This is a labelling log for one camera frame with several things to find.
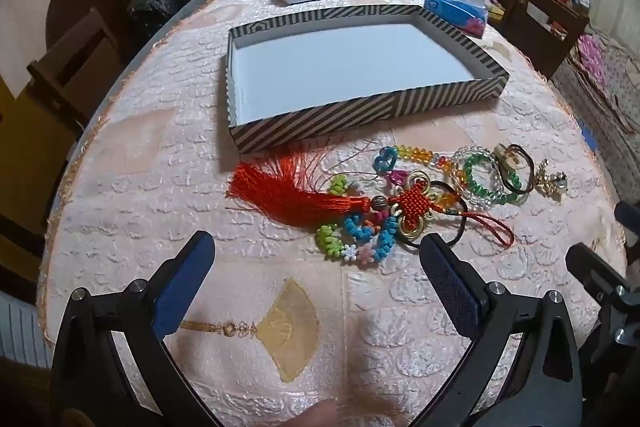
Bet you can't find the dark wooden chair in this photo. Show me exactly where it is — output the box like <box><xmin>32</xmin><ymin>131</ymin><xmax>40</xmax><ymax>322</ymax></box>
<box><xmin>25</xmin><ymin>7</ymin><xmax>126</xmax><ymax>128</ymax></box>
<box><xmin>500</xmin><ymin>0</ymin><xmax>591</xmax><ymax>80</ymax></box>

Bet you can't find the black garbage bag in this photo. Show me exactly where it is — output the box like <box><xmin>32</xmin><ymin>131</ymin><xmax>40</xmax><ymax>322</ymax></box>
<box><xmin>127</xmin><ymin>0</ymin><xmax>208</xmax><ymax>42</ymax></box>

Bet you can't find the white radiator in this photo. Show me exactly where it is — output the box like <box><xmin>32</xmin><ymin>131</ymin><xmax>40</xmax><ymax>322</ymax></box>
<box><xmin>0</xmin><ymin>292</ymin><xmax>51</xmax><ymax>369</ymax></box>

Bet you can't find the hair tie with flower charm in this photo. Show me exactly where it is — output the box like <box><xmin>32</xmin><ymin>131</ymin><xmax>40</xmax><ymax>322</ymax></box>
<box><xmin>492</xmin><ymin>143</ymin><xmax>538</xmax><ymax>195</ymax></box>

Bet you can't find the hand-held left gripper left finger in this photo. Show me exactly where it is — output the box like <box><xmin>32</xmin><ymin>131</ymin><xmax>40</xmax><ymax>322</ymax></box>
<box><xmin>50</xmin><ymin>230</ymin><xmax>226</xmax><ymax>427</ymax></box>

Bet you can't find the rainbow crystal bead bracelet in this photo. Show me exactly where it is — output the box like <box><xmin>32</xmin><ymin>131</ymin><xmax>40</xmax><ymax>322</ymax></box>
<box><xmin>374</xmin><ymin>144</ymin><xmax>471</xmax><ymax>208</ymax></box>

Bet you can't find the green bead bracelet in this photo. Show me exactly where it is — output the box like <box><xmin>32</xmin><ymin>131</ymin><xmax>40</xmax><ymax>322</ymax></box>
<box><xmin>462</xmin><ymin>154</ymin><xmax>524</xmax><ymax>206</ymax></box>

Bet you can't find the pastel beaded bracelet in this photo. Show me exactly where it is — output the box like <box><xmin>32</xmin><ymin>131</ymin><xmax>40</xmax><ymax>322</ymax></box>
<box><xmin>316</xmin><ymin>173</ymin><xmax>401</xmax><ymax>266</ymax></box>

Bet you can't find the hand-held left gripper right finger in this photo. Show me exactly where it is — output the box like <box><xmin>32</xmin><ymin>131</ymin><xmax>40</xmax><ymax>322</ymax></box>
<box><xmin>419</xmin><ymin>234</ymin><xmax>585</xmax><ymax>427</ymax></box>

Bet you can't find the clear crystal bead bracelet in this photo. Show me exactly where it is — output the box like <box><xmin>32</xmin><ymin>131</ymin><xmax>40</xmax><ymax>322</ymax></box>
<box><xmin>449</xmin><ymin>146</ymin><xmax>501</xmax><ymax>208</ymax></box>

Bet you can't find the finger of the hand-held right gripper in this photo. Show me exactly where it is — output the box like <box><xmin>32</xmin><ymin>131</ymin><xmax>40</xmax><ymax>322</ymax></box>
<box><xmin>614</xmin><ymin>202</ymin><xmax>640</xmax><ymax>233</ymax></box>
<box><xmin>565</xmin><ymin>242</ymin><xmax>640</xmax><ymax>360</ymax></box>

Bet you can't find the striped shallow cardboard box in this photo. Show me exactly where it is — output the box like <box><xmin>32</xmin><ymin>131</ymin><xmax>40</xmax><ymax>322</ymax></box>
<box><xmin>226</xmin><ymin>5</ymin><xmax>510</xmax><ymax>155</ymax></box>

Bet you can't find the red knot tassel ornament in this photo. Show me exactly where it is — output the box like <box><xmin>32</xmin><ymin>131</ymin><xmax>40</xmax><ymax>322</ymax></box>
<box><xmin>227</xmin><ymin>152</ymin><xmax>516</xmax><ymax>250</ymax></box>

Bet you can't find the floral bedding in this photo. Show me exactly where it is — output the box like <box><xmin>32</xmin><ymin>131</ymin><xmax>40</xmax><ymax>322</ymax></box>
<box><xmin>550</xmin><ymin>27</ymin><xmax>640</xmax><ymax>138</ymax></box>

